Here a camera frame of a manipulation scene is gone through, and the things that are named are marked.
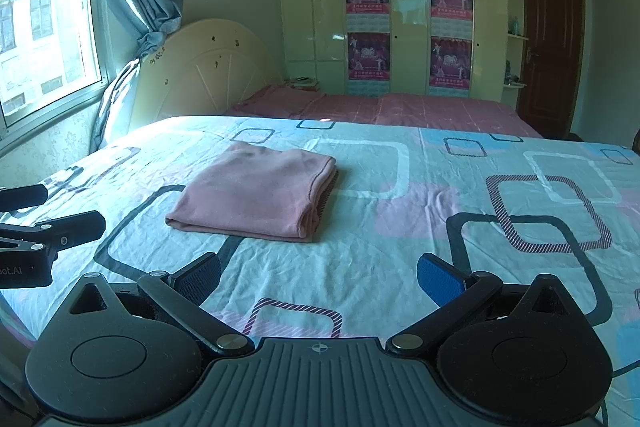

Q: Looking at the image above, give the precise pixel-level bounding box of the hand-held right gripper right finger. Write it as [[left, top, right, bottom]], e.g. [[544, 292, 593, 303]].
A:
[[385, 253, 583, 352]]

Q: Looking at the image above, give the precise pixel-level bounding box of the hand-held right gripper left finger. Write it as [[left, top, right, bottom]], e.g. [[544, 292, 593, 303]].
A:
[[52, 252, 256, 356]]

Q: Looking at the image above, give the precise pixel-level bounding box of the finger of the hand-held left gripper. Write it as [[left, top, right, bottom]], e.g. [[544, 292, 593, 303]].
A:
[[0, 209, 107, 258], [0, 183, 49, 212]]

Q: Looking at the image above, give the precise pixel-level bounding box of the pink sweater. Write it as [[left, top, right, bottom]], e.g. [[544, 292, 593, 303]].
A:
[[165, 142, 341, 244]]

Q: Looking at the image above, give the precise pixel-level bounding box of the blue patterned bed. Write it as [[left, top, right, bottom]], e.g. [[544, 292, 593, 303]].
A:
[[0, 116, 640, 427]]

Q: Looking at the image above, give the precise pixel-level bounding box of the window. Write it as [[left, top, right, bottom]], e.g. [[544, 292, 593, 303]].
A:
[[0, 0, 108, 130]]

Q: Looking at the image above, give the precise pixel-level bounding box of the red bedsheet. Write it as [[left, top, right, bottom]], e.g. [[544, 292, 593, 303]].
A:
[[222, 84, 546, 138]]

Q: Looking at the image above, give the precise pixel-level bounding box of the cream bed headboard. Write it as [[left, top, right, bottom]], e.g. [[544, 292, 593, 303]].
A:
[[132, 18, 283, 128]]

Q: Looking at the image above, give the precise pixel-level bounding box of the cream corner shelf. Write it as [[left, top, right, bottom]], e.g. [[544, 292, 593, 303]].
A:
[[505, 0, 531, 90]]

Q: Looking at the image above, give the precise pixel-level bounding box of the brown wooden door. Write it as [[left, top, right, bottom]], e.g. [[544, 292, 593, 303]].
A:
[[515, 0, 586, 138]]

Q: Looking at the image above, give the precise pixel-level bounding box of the green wardrobe with posters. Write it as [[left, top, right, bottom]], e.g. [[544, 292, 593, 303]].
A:
[[275, 0, 611, 100]]

